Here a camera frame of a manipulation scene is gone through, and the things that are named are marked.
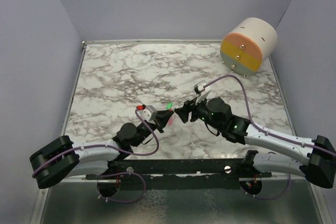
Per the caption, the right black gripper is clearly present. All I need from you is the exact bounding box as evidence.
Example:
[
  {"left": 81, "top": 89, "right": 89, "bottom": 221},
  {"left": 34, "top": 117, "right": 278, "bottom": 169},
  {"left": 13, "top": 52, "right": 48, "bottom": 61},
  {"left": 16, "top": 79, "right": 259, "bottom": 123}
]
[{"left": 175, "top": 93, "right": 223, "bottom": 132}]

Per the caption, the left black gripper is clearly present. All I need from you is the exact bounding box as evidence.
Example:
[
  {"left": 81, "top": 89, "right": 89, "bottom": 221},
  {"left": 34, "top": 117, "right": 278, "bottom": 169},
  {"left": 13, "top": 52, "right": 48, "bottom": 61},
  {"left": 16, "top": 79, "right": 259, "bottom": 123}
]
[{"left": 132, "top": 110, "right": 174, "bottom": 148}]

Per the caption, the pink key tag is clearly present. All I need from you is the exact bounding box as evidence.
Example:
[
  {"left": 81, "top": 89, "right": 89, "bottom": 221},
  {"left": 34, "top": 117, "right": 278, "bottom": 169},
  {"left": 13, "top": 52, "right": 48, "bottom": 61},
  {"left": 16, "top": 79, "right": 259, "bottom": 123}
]
[{"left": 167, "top": 117, "right": 173, "bottom": 126}]

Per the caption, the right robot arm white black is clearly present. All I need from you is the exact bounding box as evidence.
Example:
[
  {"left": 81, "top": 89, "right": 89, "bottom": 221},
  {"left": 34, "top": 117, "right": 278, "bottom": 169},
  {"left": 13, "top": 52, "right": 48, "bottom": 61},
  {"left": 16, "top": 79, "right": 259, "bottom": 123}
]
[{"left": 174, "top": 98, "right": 335, "bottom": 188}]

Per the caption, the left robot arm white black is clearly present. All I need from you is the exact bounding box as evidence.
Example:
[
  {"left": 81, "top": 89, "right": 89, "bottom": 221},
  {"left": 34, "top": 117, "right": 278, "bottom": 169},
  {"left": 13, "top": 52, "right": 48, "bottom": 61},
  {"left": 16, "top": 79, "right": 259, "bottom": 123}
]
[{"left": 29, "top": 110, "right": 174, "bottom": 189}]

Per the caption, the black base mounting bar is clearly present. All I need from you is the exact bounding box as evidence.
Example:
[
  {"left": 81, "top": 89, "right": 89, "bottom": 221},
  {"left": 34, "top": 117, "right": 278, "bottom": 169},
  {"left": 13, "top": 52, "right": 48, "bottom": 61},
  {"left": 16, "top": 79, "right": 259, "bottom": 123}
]
[{"left": 86, "top": 158, "right": 271, "bottom": 190}]

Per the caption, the round three-drawer mini cabinet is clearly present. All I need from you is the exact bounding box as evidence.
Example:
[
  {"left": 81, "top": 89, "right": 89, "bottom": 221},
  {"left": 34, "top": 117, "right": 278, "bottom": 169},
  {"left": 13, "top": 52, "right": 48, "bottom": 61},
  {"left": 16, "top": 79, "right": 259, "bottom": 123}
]
[{"left": 220, "top": 17, "right": 278, "bottom": 78}]

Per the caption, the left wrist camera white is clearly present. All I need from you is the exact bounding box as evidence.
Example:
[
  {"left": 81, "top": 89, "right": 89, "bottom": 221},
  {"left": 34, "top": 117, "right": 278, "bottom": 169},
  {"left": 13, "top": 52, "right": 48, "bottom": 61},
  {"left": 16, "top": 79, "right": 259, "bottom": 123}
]
[{"left": 137, "top": 105, "right": 157, "bottom": 122}]

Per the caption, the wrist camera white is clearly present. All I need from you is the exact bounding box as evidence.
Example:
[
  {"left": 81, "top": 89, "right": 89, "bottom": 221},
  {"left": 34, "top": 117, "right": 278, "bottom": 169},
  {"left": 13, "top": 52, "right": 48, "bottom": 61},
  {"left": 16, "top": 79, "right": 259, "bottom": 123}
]
[
  {"left": 137, "top": 105, "right": 157, "bottom": 122},
  {"left": 194, "top": 80, "right": 211, "bottom": 105}
]

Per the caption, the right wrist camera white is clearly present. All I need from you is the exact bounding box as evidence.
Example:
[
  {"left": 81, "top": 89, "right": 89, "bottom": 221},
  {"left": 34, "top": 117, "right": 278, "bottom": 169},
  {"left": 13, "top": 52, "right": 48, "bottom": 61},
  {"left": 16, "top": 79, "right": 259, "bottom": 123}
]
[{"left": 194, "top": 80, "right": 211, "bottom": 105}]

